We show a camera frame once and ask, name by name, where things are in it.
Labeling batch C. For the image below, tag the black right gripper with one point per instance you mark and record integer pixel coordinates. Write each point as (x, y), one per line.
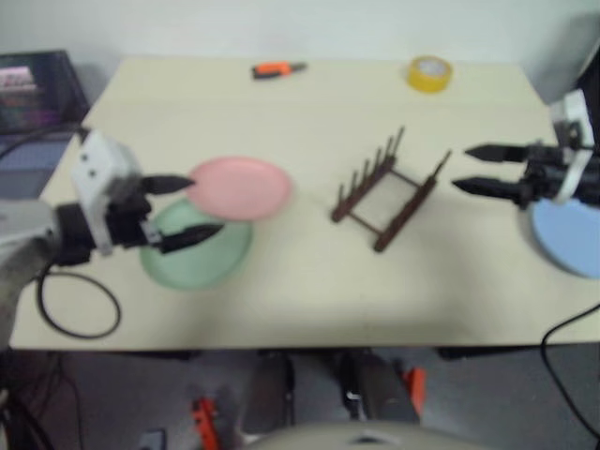
(546, 171)

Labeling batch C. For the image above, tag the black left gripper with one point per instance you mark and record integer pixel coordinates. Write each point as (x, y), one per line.
(129, 211)

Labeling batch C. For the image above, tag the green plate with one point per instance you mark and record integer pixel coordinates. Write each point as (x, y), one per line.
(201, 262)

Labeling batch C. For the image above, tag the pink plate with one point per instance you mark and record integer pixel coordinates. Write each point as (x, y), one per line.
(241, 187)

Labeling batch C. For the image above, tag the blue plate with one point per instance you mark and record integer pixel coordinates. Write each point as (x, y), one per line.
(567, 239)

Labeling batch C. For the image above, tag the brown wooden dish rack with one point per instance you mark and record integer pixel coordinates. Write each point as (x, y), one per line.
(389, 232)

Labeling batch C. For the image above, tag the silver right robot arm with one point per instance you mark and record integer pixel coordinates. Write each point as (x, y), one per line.
(588, 180)

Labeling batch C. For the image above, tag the yellow tape roll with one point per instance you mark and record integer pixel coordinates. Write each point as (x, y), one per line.
(429, 82)

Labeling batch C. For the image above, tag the black panel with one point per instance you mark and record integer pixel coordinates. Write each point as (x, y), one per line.
(591, 56)

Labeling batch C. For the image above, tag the blue grey box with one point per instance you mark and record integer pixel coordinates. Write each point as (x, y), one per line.
(23, 169)

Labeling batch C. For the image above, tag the orange black marker tool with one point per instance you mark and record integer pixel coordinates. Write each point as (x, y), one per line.
(272, 69)

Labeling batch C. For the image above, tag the black crate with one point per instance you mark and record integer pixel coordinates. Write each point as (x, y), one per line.
(37, 94)

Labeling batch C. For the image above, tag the orange and black clamp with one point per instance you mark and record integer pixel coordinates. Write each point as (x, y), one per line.
(415, 389)
(204, 422)

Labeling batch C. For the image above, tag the dark grey rounded shape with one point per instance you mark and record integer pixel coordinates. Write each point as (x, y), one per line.
(379, 389)

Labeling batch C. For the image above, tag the beige rounded shell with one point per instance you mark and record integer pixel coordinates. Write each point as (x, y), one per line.
(356, 438)

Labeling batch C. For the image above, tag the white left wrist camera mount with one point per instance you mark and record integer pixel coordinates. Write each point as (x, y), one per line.
(100, 159)

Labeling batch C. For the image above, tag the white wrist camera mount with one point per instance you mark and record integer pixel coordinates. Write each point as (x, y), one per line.
(100, 159)
(574, 110)

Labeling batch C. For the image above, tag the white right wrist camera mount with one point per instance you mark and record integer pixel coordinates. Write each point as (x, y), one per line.
(574, 110)

